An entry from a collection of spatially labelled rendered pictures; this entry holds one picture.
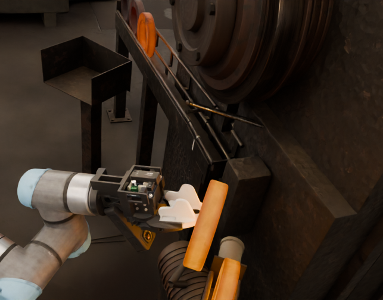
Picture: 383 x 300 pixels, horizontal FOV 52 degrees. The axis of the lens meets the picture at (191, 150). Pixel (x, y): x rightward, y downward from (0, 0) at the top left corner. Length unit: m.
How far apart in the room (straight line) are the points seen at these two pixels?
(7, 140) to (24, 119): 0.20
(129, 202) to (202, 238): 0.14
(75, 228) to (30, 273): 0.12
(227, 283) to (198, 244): 0.18
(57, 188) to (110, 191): 0.10
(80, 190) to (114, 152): 1.49
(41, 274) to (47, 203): 0.12
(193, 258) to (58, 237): 0.28
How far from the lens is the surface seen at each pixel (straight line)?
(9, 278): 0.76
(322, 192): 0.90
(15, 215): 1.92
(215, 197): 0.64
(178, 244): 1.14
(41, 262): 0.78
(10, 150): 2.24
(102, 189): 0.70
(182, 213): 0.67
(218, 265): 0.91
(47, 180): 0.76
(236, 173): 0.98
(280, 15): 0.80
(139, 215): 0.69
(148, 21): 1.71
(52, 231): 0.80
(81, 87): 1.58
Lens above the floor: 1.44
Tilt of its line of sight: 39 degrees down
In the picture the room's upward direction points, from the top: 11 degrees clockwise
